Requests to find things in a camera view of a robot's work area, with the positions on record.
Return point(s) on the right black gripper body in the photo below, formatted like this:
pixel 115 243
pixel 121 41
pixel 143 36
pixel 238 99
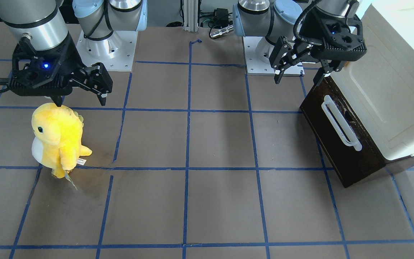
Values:
pixel 71 57

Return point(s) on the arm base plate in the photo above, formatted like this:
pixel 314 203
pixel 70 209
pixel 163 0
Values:
pixel 256 52
pixel 116 53

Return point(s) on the white plastic storage box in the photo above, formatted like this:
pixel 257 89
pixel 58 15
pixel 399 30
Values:
pixel 380 86

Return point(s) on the yellow plush toy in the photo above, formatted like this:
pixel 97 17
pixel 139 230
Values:
pixel 58 141

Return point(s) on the aluminium frame post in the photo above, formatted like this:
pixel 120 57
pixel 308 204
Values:
pixel 190 12

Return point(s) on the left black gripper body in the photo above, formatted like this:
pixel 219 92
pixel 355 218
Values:
pixel 308 28

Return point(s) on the dark wooden drawer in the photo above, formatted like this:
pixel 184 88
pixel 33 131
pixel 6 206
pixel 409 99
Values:
pixel 351 166

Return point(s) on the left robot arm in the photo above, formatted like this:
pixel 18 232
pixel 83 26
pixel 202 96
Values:
pixel 263 18

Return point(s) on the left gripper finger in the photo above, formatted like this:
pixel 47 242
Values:
pixel 282 57
pixel 327 67

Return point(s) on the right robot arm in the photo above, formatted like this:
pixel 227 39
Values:
pixel 43 24

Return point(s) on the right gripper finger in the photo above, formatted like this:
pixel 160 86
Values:
pixel 57 100
pixel 95 79

